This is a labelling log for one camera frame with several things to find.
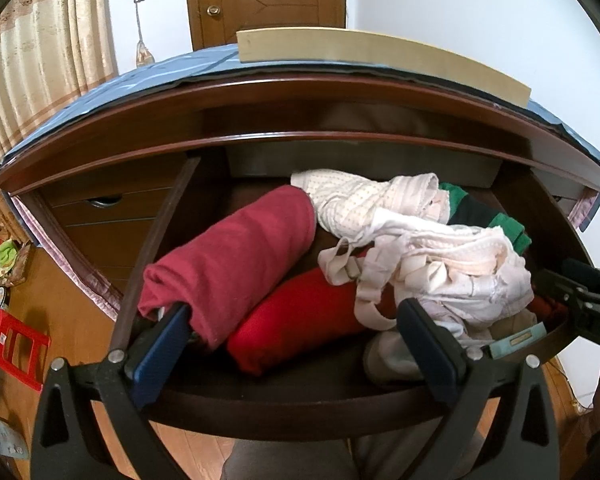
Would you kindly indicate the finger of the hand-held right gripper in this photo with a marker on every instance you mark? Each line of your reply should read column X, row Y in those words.
column 555, row 287

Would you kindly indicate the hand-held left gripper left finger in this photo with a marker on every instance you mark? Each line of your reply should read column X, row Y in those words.
column 156, row 355

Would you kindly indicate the wall hook with hanging pendant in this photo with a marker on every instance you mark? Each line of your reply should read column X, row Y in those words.
column 142, row 50

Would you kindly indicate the round metal door knob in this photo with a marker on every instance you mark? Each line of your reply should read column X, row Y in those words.
column 213, row 10

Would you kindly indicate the dark red garment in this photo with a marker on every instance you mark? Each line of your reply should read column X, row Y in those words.
column 545, row 307

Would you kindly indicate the red plastic stool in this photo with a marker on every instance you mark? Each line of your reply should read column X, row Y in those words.
column 10, row 340

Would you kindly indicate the white dotted underwear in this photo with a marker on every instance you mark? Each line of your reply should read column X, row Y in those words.
column 350, row 200

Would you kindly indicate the maroon garment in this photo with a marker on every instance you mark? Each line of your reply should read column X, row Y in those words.
column 230, row 250

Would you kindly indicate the small teal box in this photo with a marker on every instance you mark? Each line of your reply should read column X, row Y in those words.
column 517, row 340

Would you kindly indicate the blue checked tablecloth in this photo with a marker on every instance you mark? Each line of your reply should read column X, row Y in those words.
column 130, row 85

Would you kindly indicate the beige garment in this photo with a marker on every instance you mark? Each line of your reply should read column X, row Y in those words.
column 522, row 322

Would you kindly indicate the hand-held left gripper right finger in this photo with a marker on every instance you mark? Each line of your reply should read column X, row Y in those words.
column 432, row 355

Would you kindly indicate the green cloth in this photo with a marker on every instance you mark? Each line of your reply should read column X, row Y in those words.
column 5, row 257

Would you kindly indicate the dark wooden drawer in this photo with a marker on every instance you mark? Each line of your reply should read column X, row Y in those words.
column 305, row 390

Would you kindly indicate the plain white garment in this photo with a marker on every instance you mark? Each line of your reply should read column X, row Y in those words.
column 385, row 360

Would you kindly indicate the beige wooden tray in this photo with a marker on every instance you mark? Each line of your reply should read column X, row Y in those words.
column 380, row 50

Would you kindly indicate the dark wooden desk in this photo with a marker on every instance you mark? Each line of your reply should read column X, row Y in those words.
column 330, row 110

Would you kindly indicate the beige patterned curtain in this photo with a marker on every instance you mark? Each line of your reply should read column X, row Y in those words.
column 40, row 60

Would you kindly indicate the green garment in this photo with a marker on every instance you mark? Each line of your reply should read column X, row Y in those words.
column 510, row 230

